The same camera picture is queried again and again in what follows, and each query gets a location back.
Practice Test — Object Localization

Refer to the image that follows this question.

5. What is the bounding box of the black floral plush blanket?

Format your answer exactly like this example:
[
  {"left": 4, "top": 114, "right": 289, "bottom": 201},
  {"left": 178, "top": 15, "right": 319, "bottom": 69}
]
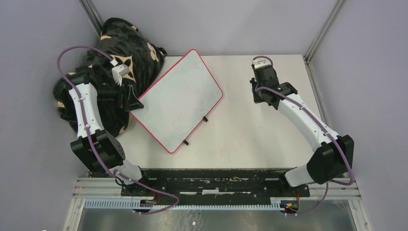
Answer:
[{"left": 66, "top": 18, "right": 167, "bottom": 137}]

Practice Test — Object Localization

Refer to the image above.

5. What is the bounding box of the red framed whiteboard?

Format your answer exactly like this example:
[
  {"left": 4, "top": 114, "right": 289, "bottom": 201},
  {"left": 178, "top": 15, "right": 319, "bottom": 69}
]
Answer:
[{"left": 131, "top": 49, "right": 223, "bottom": 154}]

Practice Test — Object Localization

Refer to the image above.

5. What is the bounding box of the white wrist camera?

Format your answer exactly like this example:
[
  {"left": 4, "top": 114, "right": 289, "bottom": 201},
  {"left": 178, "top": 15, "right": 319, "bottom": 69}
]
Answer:
[
  {"left": 112, "top": 64, "right": 130, "bottom": 86},
  {"left": 251, "top": 59, "right": 272, "bottom": 70}
]

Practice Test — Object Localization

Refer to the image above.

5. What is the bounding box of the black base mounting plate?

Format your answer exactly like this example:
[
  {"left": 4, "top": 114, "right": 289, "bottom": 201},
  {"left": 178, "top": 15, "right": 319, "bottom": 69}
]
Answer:
[{"left": 121, "top": 168, "right": 310, "bottom": 206}]

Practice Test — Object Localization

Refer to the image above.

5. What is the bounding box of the aluminium frame rail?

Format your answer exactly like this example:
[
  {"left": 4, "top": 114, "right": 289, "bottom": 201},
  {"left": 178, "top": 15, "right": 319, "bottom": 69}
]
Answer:
[{"left": 72, "top": 178, "right": 361, "bottom": 201}]

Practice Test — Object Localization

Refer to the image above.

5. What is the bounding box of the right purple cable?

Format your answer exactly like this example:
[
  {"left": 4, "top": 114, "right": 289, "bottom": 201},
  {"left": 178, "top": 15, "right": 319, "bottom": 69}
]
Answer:
[{"left": 252, "top": 56, "right": 355, "bottom": 216}]

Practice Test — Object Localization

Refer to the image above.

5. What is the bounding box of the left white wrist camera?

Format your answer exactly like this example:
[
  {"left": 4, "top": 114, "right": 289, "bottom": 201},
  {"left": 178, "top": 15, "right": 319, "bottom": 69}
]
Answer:
[{"left": 112, "top": 64, "right": 130, "bottom": 86}]

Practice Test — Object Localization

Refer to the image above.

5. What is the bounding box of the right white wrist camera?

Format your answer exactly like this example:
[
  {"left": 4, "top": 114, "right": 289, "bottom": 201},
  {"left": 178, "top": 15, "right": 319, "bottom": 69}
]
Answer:
[{"left": 251, "top": 59, "right": 272, "bottom": 70}]

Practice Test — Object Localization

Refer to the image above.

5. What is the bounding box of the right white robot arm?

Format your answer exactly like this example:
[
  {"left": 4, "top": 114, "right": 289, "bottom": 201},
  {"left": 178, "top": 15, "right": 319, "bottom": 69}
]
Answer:
[{"left": 250, "top": 62, "right": 355, "bottom": 196}]

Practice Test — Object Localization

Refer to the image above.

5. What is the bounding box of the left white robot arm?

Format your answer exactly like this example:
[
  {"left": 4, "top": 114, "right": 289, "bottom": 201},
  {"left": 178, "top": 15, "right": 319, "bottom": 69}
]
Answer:
[{"left": 68, "top": 67, "right": 152, "bottom": 196}]

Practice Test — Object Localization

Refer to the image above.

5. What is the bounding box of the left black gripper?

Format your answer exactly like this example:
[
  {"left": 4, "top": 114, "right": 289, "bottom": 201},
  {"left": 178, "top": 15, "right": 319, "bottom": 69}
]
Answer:
[{"left": 96, "top": 76, "right": 144, "bottom": 111}]

